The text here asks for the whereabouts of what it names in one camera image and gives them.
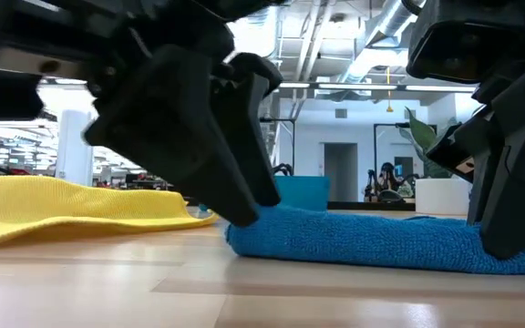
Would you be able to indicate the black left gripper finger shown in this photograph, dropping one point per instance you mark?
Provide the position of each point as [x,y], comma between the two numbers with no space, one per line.
[167,118]
[244,114]

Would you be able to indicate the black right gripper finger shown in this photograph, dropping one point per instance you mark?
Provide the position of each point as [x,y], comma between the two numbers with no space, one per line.
[522,173]
[467,141]

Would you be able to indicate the yellow microfiber towel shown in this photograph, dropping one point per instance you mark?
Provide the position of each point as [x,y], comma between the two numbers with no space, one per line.
[62,205]

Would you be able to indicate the blue microfiber towel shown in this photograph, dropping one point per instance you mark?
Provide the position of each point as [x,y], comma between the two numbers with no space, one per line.
[358,241]

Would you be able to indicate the yellow pendant lamp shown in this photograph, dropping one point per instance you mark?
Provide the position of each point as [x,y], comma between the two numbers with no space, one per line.
[389,108]

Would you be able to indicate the white round column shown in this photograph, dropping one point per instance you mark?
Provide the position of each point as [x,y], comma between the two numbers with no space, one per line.
[73,155]

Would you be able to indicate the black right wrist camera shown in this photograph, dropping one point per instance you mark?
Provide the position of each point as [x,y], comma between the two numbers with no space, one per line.
[458,45]

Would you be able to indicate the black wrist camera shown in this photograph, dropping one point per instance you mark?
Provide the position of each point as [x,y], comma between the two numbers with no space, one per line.
[235,7]
[458,45]

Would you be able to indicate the black background camera rig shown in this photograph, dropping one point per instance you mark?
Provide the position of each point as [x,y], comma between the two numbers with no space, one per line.
[388,182]

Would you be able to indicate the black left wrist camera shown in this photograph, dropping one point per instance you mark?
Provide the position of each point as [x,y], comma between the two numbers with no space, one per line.
[235,7]

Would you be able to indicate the black aluminium table frame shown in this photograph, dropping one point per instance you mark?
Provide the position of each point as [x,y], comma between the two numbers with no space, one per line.
[358,206]

